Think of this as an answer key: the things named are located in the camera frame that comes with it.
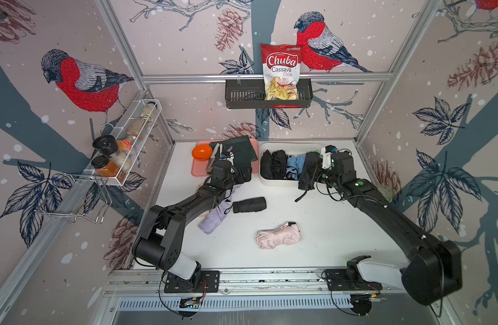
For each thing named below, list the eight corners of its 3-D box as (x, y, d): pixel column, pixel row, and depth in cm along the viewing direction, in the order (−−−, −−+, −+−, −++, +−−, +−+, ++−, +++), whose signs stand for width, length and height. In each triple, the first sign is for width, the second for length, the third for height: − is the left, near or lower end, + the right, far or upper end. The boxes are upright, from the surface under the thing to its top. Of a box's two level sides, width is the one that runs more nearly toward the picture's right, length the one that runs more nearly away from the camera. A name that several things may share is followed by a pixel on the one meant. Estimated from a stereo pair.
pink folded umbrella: (259, 253, 81) (259, 250, 77) (254, 234, 86) (254, 231, 82) (300, 241, 84) (302, 238, 80) (294, 224, 88) (295, 220, 85)
